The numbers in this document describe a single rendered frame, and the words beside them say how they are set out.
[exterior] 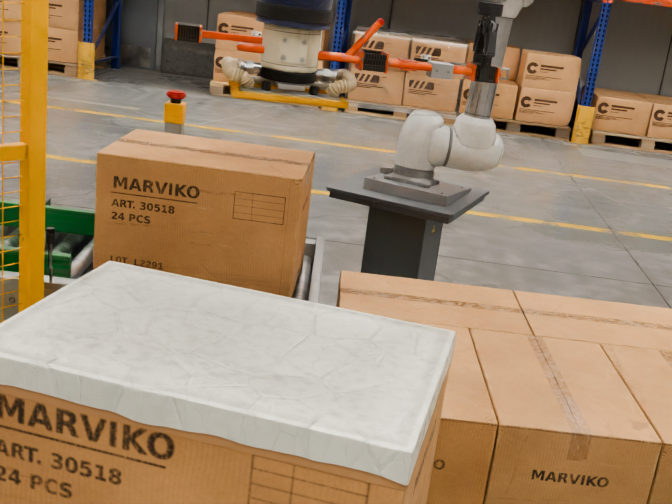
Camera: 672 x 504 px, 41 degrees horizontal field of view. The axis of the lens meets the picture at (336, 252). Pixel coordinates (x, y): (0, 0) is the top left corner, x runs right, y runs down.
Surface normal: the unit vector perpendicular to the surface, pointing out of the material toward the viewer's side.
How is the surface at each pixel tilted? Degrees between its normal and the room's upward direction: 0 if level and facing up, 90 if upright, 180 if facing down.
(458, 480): 90
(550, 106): 89
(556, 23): 90
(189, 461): 90
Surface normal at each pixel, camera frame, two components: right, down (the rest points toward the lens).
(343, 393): 0.11, -0.94
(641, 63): -0.08, 0.30
